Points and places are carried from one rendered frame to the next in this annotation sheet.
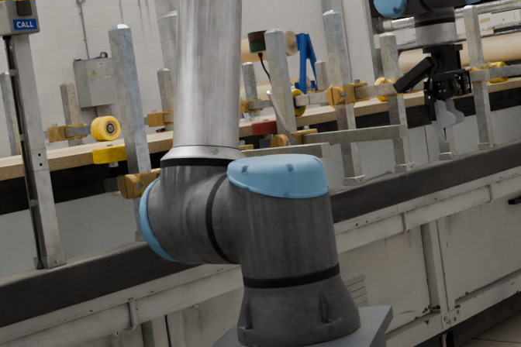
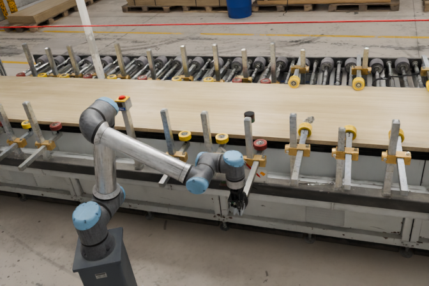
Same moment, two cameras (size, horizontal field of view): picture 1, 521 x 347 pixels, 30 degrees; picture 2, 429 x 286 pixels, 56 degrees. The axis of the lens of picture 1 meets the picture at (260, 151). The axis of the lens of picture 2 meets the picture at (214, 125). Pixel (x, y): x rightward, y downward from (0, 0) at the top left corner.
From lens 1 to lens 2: 271 cm
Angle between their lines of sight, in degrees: 70
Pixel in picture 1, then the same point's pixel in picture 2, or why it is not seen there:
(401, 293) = (374, 219)
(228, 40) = (97, 168)
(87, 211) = not seen: hidden behind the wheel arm
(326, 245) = (84, 240)
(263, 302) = not seen: hidden behind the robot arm
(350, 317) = (90, 258)
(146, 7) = not seen: outside the picture
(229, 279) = (212, 191)
